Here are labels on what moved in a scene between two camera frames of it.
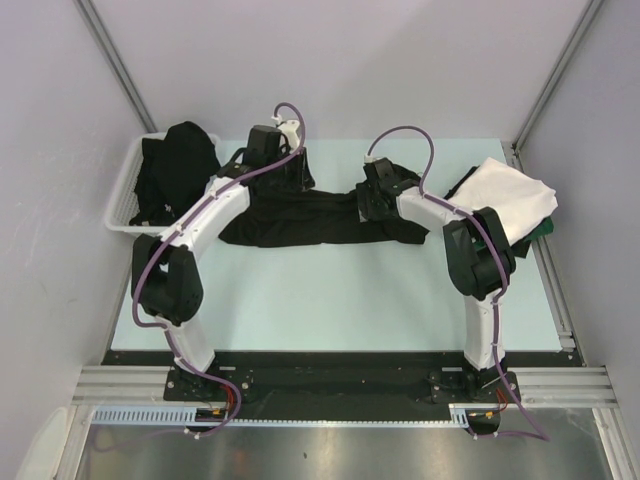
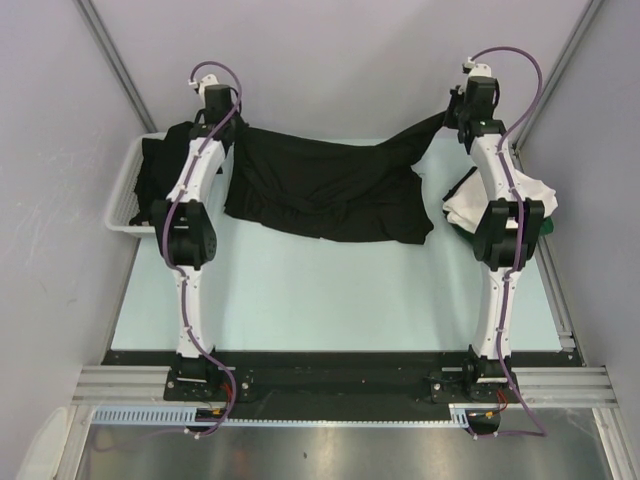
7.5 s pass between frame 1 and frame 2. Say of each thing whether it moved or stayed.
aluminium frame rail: stayed
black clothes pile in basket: stayed
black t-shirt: moved
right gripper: moved
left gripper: moved
